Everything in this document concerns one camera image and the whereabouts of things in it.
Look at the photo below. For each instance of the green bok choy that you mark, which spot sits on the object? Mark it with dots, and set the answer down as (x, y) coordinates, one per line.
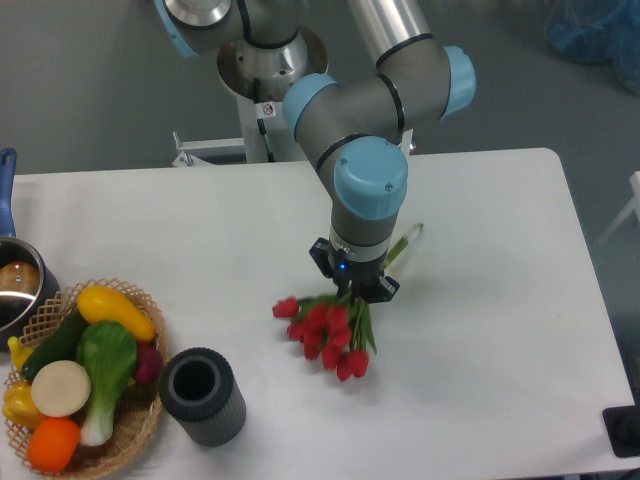
(108, 353)

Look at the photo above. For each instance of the red tulip bouquet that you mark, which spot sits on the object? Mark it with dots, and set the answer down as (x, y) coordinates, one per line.
(338, 331)

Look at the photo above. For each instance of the round beige disc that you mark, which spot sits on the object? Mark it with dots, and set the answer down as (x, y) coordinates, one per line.
(60, 389)

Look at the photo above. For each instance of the yellow squash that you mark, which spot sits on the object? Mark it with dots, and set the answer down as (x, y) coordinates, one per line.
(98, 303)

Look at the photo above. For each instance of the green cucumber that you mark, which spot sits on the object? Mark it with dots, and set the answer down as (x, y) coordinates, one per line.
(60, 345)

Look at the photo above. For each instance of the blue plastic bag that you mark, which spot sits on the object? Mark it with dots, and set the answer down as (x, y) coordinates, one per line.
(597, 32)

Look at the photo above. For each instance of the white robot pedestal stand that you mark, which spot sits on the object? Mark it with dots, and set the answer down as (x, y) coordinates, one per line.
(314, 118)

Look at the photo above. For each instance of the purple red radish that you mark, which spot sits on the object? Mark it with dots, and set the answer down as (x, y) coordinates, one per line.
(149, 364)

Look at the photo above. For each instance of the yellow banana tip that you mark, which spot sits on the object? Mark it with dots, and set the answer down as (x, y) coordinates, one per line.
(18, 352)

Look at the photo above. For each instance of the orange fruit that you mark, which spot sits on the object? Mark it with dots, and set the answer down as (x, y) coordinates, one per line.
(53, 444)

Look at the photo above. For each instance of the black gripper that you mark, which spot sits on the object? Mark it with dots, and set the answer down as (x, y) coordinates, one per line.
(352, 272)

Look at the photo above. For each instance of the yellow bell pepper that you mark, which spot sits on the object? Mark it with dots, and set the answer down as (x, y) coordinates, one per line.
(19, 407)

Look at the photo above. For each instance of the white frame at right edge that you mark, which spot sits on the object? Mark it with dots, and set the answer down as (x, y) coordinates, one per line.
(631, 208)

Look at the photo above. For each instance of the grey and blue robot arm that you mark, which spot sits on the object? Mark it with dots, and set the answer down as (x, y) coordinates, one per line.
(277, 70)

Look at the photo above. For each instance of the black device at table edge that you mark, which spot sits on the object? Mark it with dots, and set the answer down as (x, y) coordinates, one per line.
(622, 426)

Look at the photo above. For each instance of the dark grey ribbed vase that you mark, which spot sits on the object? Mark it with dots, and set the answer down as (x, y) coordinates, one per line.
(199, 390)

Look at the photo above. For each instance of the blue handled saucepan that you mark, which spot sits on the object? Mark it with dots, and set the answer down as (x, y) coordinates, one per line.
(26, 281)

